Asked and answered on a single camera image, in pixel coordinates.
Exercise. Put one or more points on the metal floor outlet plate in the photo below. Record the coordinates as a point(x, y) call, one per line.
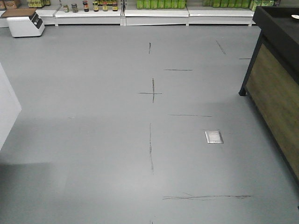
point(214, 137)

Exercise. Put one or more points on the black wooden display stand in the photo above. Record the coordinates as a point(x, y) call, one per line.
point(272, 78)

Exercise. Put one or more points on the right row green bottles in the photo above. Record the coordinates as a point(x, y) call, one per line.
point(226, 3)

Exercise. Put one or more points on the green snack bags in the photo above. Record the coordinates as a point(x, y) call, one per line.
point(264, 3)

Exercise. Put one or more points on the white box appliance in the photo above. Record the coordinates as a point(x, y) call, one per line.
point(24, 22)

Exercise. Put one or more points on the green lidded jar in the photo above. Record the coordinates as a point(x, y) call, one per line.
point(65, 8)

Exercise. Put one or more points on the row of green bottles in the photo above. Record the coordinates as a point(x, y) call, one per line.
point(160, 4)

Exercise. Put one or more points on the white store shelf unit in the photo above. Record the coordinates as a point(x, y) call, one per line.
point(128, 15)

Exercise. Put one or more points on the dark green jar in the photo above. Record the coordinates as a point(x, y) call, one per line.
point(74, 8)

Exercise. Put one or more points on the yellow label jar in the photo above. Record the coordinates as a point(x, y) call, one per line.
point(95, 6)

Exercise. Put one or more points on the red lidded dark jar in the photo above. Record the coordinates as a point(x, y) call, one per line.
point(85, 5)

